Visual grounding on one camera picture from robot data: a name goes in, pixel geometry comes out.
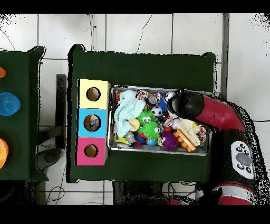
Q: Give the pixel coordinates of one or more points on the orange toy building block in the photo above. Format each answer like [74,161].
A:
[184,141]

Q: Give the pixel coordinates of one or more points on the mint green cloth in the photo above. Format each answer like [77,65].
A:
[128,105]

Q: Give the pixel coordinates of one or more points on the purple spiky toy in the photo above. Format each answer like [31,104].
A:
[168,141]

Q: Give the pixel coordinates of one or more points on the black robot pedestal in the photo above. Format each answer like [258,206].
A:
[135,193]

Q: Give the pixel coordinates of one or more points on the wooden box with three holes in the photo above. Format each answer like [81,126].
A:
[97,103]

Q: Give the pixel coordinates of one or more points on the blue plastic cup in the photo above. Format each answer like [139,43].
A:
[9,104]

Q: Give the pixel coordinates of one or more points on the green fuzzy toy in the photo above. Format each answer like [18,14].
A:
[150,130]

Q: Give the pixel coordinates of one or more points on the small soccer ball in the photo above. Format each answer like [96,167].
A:
[157,111]

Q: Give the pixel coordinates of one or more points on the silver drink can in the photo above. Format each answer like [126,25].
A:
[152,99]

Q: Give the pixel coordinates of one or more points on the cream knitted cloth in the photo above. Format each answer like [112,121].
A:
[187,127]

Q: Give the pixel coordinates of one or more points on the dark green table cloth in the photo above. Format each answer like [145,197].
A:
[21,74]
[143,69]

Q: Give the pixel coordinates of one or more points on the orange plastic cup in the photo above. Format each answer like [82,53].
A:
[3,152]
[2,73]

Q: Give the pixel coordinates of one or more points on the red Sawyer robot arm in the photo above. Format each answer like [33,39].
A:
[213,114]

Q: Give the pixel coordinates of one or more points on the black flat panel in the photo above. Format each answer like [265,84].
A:
[61,101]

